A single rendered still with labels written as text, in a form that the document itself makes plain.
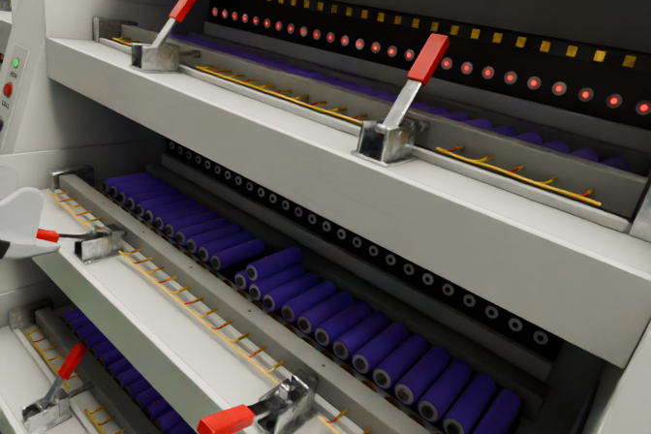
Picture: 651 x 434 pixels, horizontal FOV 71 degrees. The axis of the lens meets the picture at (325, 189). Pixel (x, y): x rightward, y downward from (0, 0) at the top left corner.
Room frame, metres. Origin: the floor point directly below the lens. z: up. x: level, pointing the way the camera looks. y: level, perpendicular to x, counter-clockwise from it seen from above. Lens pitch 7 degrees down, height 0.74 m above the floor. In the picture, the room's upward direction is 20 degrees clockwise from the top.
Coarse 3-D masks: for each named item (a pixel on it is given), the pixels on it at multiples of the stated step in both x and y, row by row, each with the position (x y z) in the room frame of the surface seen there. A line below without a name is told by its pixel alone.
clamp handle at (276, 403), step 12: (276, 396) 0.29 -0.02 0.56; (288, 396) 0.29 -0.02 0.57; (240, 408) 0.26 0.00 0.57; (252, 408) 0.27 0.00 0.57; (264, 408) 0.27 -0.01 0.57; (276, 408) 0.28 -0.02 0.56; (204, 420) 0.24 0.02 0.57; (216, 420) 0.24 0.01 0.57; (228, 420) 0.24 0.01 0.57; (240, 420) 0.25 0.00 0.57; (252, 420) 0.26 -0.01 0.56; (204, 432) 0.23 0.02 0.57; (216, 432) 0.23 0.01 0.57; (228, 432) 0.24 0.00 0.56
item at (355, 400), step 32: (64, 192) 0.54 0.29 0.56; (96, 192) 0.53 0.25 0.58; (128, 224) 0.47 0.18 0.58; (160, 256) 0.43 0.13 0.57; (192, 288) 0.40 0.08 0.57; (224, 288) 0.39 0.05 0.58; (224, 320) 0.38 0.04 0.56; (256, 320) 0.36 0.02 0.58; (256, 352) 0.34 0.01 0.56; (288, 352) 0.33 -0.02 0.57; (320, 384) 0.32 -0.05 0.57; (352, 384) 0.31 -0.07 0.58; (320, 416) 0.30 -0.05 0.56; (352, 416) 0.30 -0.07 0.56; (384, 416) 0.29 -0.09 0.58
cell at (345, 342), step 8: (376, 312) 0.41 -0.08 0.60; (368, 320) 0.39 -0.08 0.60; (376, 320) 0.40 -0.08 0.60; (384, 320) 0.40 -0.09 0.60; (352, 328) 0.38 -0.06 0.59; (360, 328) 0.38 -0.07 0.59; (368, 328) 0.38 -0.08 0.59; (376, 328) 0.39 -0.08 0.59; (384, 328) 0.40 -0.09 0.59; (344, 336) 0.37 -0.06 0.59; (352, 336) 0.37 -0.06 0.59; (360, 336) 0.37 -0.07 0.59; (368, 336) 0.38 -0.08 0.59; (336, 344) 0.37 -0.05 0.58; (344, 344) 0.36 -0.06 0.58; (352, 344) 0.36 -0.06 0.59; (360, 344) 0.37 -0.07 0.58; (336, 352) 0.36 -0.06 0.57; (344, 352) 0.36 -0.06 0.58; (352, 352) 0.36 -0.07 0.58
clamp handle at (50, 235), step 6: (90, 228) 0.43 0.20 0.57; (42, 234) 0.39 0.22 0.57; (48, 234) 0.40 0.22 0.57; (54, 234) 0.40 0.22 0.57; (60, 234) 0.41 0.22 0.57; (66, 234) 0.42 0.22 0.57; (72, 234) 0.42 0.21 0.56; (78, 234) 0.43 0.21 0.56; (90, 234) 0.44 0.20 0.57; (96, 234) 0.44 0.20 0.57; (48, 240) 0.40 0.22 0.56; (54, 240) 0.40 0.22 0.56; (60, 240) 0.41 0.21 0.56; (66, 240) 0.41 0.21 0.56; (72, 240) 0.42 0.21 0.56; (78, 240) 0.42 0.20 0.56; (84, 240) 0.43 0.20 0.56
